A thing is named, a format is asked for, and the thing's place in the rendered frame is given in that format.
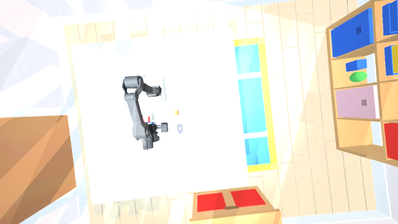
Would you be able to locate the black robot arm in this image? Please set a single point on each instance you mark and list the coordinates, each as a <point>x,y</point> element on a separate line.
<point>140,130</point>

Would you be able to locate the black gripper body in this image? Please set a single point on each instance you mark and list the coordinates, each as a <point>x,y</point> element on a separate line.
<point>163,127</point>

